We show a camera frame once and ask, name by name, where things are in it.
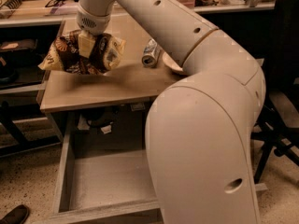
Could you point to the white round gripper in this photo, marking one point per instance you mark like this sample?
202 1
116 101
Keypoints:
92 23

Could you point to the brown chip bag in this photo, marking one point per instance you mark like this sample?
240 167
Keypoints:
63 55

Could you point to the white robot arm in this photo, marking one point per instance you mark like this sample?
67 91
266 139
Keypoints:
198 129

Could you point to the beige counter cabinet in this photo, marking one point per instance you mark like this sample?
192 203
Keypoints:
130 82

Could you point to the open grey wooden drawer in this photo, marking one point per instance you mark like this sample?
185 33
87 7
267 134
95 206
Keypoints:
113 179

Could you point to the silver soda can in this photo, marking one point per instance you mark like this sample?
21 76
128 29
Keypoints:
151 54

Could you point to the black coil spring holder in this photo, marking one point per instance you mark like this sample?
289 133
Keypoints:
8 8

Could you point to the white paper bowl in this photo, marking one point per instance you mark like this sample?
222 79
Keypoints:
172 65

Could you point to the brown shoe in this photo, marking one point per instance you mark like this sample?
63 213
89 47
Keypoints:
18 215

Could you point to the black office chair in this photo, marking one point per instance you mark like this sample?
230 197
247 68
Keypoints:
279 118

